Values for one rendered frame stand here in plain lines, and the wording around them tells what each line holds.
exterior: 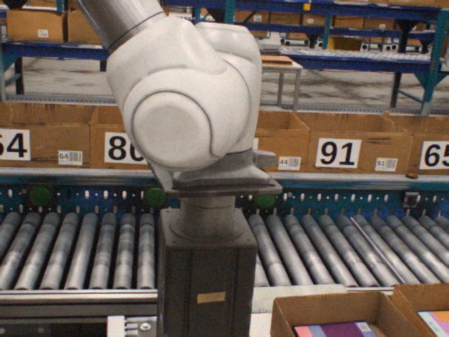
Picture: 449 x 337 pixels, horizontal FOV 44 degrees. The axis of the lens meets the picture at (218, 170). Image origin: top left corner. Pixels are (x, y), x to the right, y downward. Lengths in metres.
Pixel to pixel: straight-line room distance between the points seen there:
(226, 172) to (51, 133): 1.08
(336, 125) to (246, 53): 1.44
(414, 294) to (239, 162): 0.69
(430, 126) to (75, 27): 4.46
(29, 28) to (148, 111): 5.62
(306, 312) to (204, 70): 0.78
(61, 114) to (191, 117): 1.57
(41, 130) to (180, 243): 1.03
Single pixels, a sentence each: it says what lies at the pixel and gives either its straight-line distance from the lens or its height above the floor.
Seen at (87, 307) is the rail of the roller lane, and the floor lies 0.71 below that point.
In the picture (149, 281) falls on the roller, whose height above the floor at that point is 0.75.
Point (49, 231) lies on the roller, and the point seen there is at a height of 0.75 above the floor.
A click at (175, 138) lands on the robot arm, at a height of 1.35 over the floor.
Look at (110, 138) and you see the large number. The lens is 1.95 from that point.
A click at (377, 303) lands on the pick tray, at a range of 1.45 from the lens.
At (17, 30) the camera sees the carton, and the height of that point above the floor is 0.90.
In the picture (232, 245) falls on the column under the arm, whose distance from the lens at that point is 1.05.
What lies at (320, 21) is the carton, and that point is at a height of 0.89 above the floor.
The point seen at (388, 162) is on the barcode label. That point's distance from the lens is 2.16.
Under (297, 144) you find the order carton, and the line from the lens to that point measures 2.02.
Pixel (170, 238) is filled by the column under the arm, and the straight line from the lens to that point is 1.06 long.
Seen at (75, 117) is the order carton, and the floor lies 1.00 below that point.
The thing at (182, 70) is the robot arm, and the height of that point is 1.43.
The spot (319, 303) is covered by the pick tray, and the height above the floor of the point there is 0.82.
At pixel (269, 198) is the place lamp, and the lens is 1.98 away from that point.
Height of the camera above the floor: 1.55
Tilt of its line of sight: 19 degrees down
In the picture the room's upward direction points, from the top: 4 degrees clockwise
